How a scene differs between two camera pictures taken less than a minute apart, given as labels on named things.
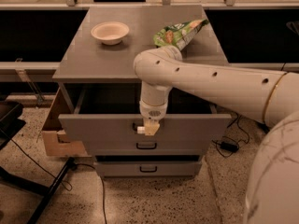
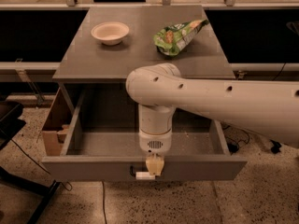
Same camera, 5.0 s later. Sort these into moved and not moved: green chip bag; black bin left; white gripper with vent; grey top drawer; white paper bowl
Moved: grey top drawer; white gripper with vent
Not moved: white paper bowl; black bin left; green chip bag
